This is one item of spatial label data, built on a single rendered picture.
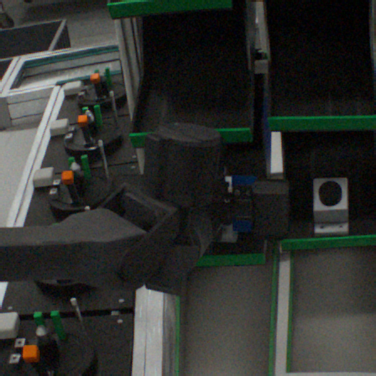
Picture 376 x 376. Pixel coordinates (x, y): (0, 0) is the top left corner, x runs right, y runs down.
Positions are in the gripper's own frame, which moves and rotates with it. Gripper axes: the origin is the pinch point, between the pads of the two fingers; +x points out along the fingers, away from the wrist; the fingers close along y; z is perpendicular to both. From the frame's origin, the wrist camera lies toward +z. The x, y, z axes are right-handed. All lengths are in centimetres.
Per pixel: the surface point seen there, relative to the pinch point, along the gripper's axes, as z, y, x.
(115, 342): -29.8, 19.7, 17.8
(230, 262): -9.2, -1.3, 3.4
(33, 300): -28, 38, 27
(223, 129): 7.3, -1.8, -1.4
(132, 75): 12.0, 11.1, 7.9
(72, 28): -13, 216, 477
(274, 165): -20, 7, 92
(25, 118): -15, 82, 118
